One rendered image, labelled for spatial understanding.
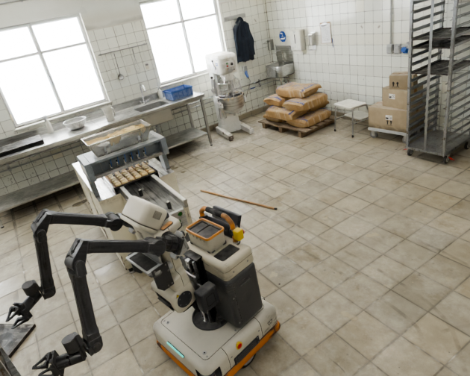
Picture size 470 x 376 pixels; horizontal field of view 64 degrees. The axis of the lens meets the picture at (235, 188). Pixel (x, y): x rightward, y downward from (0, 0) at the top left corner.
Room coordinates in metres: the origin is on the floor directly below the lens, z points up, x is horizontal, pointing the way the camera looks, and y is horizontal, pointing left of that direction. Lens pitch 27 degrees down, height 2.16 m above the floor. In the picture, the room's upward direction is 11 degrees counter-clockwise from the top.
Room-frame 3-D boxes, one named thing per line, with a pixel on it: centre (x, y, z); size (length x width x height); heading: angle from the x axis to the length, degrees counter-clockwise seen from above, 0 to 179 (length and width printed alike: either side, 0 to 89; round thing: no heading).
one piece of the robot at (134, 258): (1.74, 0.55, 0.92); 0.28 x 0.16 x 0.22; 39
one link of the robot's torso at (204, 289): (1.77, 0.42, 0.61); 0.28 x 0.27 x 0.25; 39
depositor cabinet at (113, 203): (3.62, 1.13, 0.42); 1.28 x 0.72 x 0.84; 27
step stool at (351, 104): (5.43, -2.01, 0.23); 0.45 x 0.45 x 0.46; 20
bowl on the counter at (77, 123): (5.46, 2.08, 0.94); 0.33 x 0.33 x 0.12
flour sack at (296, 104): (5.95, -1.42, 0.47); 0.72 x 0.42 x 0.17; 123
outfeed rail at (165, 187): (3.36, 0.84, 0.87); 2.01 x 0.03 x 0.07; 27
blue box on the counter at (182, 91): (6.22, 0.59, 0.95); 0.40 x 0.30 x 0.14; 121
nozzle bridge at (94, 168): (3.19, 0.91, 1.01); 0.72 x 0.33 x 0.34; 117
